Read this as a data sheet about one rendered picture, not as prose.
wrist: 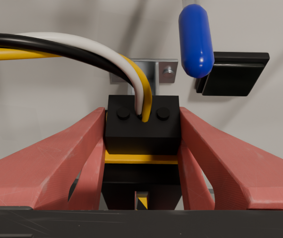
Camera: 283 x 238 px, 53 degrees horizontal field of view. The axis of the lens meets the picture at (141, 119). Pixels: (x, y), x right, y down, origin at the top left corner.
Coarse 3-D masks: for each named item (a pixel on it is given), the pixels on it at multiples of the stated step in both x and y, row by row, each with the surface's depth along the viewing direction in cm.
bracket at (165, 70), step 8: (144, 64) 19; (152, 64) 19; (160, 64) 19; (168, 64) 19; (176, 64) 19; (144, 72) 20; (152, 72) 20; (160, 72) 20; (168, 72) 20; (112, 80) 21; (120, 80) 21; (152, 80) 20; (160, 80) 21; (168, 80) 21; (128, 88) 18; (152, 88) 20
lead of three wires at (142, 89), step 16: (32, 32) 7; (48, 32) 7; (0, 48) 7; (16, 48) 7; (32, 48) 7; (48, 48) 7; (64, 48) 7; (80, 48) 8; (96, 48) 8; (96, 64) 8; (112, 64) 8; (128, 64) 8; (128, 80) 9; (144, 80) 10; (144, 96) 10; (144, 112) 11
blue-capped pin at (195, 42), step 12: (192, 0) 8; (192, 12) 7; (204, 12) 7; (180, 24) 7; (192, 24) 7; (204, 24) 7; (180, 36) 7; (192, 36) 7; (204, 36) 7; (180, 48) 7; (192, 48) 7; (204, 48) 7; (192, 60) 7; (204, 60) 7; (192, 72) 7; (204, 72) 7
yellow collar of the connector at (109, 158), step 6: (108, 150) 13; (108, 156) 13; (114, 156) 13; (120, 156) 13; (126, 156) 13; (132, 156) 13; (138, 156) 13; (144, 156) 13; (150, 156) 13; (156, 156) 13; (162, 156) 13; (168, 156) 13; (174, 156) 13; (108, 162) 13; (114, 162) 13; (120, 162) 13; (126, 162) 13; (132, 162) 13; (138, 162) 13; (144, 162) 13; (150, 162) 13; (156, 162) 13; (162, 162) 13; (168, 162) 13; (174, 162) 13
